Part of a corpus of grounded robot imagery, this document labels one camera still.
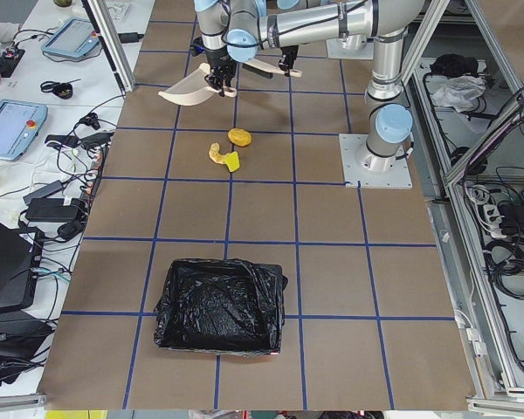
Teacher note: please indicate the white crumpled cloth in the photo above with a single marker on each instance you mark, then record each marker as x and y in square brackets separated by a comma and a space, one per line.
[459, 93]

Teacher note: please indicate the black power adapter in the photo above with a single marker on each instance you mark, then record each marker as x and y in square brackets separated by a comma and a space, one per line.
[51, 210]

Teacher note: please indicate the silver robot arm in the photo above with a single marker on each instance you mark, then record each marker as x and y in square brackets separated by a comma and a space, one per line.
[214, 22]
[385, 21]

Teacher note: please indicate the aluminium frame post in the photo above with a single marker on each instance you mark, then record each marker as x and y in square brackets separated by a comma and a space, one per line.
[98, 14]

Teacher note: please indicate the blue teach pendant near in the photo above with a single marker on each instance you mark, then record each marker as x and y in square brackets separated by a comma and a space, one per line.
[20, 122]

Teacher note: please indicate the beige brush with black bristles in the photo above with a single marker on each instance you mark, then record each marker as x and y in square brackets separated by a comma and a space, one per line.
[266, 67]

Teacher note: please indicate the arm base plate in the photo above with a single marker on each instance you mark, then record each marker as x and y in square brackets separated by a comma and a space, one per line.
[362, 169]
[353, 47]

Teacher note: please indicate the power strip with cables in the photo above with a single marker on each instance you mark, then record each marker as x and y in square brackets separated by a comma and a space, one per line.
[93, 176]

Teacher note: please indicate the blue teach pendant far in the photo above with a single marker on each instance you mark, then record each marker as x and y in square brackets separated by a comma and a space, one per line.
[74, 40]

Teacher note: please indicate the beige plastic dustpan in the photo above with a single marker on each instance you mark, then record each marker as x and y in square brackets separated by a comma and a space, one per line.
[194, 89]

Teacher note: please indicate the yellow bread roll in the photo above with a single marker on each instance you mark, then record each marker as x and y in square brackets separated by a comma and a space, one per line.
[239, 137]

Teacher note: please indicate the blue teach pendant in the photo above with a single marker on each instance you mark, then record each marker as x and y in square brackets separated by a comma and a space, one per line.
[74, 40]
[20, 122]

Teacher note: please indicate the toy croissant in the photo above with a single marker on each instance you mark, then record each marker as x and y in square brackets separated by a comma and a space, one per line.
[215, 155]

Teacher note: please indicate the black laptop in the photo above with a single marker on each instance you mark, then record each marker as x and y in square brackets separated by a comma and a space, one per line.
[19, 259]

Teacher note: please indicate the yellow cheese wedge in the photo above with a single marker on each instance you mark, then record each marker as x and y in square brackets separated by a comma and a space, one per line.
[232, 161]

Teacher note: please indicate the black lined trash bin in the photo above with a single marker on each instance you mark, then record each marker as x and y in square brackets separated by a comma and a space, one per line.
[221, 306]

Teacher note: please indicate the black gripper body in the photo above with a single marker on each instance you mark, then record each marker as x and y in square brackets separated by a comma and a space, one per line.
[218, 59]
[290, 53]

